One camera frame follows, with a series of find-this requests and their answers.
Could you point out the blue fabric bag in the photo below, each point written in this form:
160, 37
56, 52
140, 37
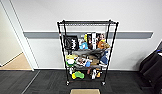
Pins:
104, 59

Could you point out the orange-yellow small item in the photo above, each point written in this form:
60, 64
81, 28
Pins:
98, 74

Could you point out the blue white item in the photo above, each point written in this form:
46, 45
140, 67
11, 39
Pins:
161, 51

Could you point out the dark box orange print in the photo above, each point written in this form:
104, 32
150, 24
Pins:
90, 40

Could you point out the small red item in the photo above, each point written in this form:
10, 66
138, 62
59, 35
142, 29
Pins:
89, 71

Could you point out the yellow tall item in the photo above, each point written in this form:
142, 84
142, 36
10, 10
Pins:
86, 37

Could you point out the green oblong toy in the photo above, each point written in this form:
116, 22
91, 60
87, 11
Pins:
79, 74

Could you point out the colourful printed flat packet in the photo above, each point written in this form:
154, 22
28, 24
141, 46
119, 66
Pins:
80, 61

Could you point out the blue toy pack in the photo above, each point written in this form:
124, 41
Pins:
83, 45

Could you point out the white door frame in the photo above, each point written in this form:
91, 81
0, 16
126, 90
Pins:
25, 40

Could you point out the black chair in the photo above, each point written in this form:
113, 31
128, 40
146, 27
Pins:
153, 70

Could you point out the small yellow toy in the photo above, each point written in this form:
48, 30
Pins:
74, 77

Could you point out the slim white black box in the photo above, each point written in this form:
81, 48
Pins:
94, 40

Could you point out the black crumpled bag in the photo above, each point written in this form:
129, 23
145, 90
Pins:
93, 52

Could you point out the small blue item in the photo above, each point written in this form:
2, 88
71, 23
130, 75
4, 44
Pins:
87, 63

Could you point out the black white package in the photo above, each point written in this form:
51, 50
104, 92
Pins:
94, 74

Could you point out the black Huel bag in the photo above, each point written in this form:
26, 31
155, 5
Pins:
70, 42

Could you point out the green bowl white inside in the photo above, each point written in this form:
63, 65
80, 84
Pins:
70, 63

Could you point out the small brown carton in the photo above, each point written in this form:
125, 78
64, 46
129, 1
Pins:
93, 60

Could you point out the white bottle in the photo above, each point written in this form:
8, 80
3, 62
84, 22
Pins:
72, 70

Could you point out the yellow bowl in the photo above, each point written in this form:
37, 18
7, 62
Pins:
71, 57

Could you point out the orange plush toy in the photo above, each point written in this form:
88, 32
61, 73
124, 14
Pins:
103, 44

